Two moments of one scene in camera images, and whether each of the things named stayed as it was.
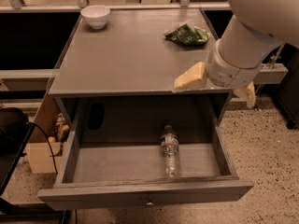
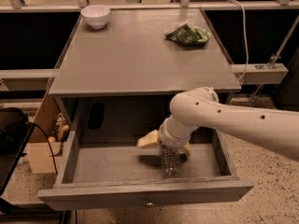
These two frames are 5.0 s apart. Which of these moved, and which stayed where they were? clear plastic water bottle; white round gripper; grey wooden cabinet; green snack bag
Moved: white round gripper
Stayed: green snack bag; clear plastic water bottle; grey wooden cabinet
